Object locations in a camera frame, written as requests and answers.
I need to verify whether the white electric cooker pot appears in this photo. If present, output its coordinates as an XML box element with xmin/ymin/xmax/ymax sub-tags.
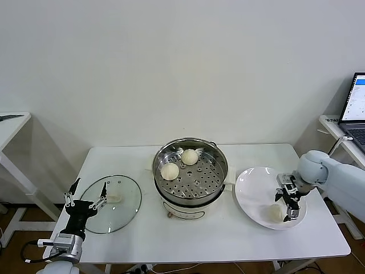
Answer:
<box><xmin>144</xmin><ymin>164</ymin><xmax>237</xmax><ymax>220</ymax></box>

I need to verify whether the round glass pot lid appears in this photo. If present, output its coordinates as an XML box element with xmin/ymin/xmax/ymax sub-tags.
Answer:
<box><xmin>79</xmin><ymin>175</ymin><xmax>143</xmax><ymax>235</ymax></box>

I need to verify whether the white side table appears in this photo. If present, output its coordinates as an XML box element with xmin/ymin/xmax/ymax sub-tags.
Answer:
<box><xmin>318</xmin><ymin>114</ymin><xmax>365</xmax><ymax>240</ymax></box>
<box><xmin>0</xmin><ymin>111</ymin><xmax>60</xmax><ymax>249</ymax></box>

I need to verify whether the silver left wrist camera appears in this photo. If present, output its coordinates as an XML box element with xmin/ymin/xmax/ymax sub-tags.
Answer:
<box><xmin>53</xmin><ymin>233</ymin><xmax>75</xmax><ymax>252</ymax></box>

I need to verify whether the white power strip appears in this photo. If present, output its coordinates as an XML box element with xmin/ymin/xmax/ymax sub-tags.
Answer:
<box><xmin>124</xmin><ymin>264</ymin><xmax>155</xmax><ymax>274</ymax></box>

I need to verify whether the stainless steel steamer basket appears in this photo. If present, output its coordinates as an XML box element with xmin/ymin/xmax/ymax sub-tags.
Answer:
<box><xmin>152</xmin><ymin>138</ymin><xmax>229</xmax><ymax>200</ymax></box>

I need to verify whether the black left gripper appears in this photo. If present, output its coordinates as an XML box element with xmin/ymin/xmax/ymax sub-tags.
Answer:
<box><xmin>63</xmin><ymin>178</ymin><xmax>108</xmax><ymax>235</ymax></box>

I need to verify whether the white laptop cable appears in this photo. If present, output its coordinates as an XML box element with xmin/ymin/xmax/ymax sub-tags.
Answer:
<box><xmin>327</xmin><ymin>135</ymin><xmax>354</xmax><ymax>158</ymax></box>

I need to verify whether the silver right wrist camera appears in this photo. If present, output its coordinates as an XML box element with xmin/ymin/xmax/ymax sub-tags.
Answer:
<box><xmin>276</xmin><ymin>173</ymin><xmax>297</xmax><ymax>192</ymax></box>

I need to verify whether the white round plate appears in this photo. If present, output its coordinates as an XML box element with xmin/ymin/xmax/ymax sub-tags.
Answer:
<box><xmin>234</xmin><ymin>166</ymin><xmax>308</xmax><ymax>231</ymax></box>

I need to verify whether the white steamed baozi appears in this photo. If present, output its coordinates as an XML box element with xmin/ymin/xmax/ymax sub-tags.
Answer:
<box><xmin>160</xmin><ymin>163</ymin><xmax>180</xmax><ymax>181</ymax></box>
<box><xmin>263</xmin><ymin>204</ymin><xmax>286</xmax><ymax>224</ymax></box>
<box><xmin>181</xmin><ymin>148</ymin><xmax>199</xmax><ymax>166</ymax></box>

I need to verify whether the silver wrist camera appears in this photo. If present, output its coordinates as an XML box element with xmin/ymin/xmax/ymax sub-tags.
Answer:
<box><xmin>53</xmin><ymin>233</ymin><xmax>75</xmax><ymax>252</ymax></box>
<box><xmin>276</xmin><ymin>173</ymin><xmax>297</xmax><ymax>192</ymax></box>

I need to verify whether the grey open laptop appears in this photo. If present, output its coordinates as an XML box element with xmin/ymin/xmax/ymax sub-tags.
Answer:
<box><xmin>337</xmin><ymin>72</ymin><xmax>365</xmax><ymax>157</ymax></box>

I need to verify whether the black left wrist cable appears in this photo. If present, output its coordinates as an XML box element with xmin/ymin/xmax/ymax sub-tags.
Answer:
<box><xmin>22</xmin><ymin>239</ymin><xmax>67</xmax><ymax>264</ymax></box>

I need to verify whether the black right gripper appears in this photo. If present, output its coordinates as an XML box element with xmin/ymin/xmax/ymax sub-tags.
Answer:
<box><xmin>274</xmin><ymin>187</ymin><xmax>302</xmax><ymax>223</ymax></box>

